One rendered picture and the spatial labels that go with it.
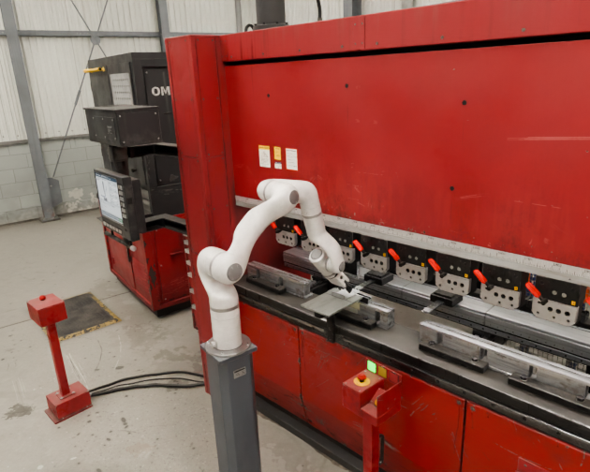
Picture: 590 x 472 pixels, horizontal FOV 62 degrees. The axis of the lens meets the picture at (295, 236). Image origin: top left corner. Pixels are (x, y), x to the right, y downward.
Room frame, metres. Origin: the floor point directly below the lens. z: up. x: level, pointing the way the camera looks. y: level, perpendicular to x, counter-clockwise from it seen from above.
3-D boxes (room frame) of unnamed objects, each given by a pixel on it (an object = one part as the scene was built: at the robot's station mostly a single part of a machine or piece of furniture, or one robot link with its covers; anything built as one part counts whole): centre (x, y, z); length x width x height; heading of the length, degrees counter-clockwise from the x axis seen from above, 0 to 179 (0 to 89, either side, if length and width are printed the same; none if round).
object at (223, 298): (1.87, 0.32, 1.30); 0.19 x 0.12 x 0.24; 39
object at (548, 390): (1.58, -0.94, 0.89); 0.30 x 0.05 x 0.03; 45
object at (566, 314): (1.64, -0.96, 1.26); 0.15 x 0.09 x 0.17; 45
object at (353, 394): (1.83, -0.30, 0.75); 0.20 x 0.16 x 0.18; 40
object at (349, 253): (2.35, -0.26, 1.26); 0.15 x 0.09 x 0.17; 45
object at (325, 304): (2.23, -0.17, 1.00); 0.26 x 0.18 x 0.01; 135
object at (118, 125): (2.88, 0.96, 1.53); 0.51 x 0.25 x 0.85; 39
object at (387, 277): (2.44, -0.39, 1.01); 0.26 x 0.12 x 0.05; 135
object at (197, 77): (3.15, 0.29, 1.15); 0.85 x 0.25 x 2.30; 135
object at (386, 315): (2.29, -0.31, 0.92); 0.39 x 0.06 x 0.10; 45
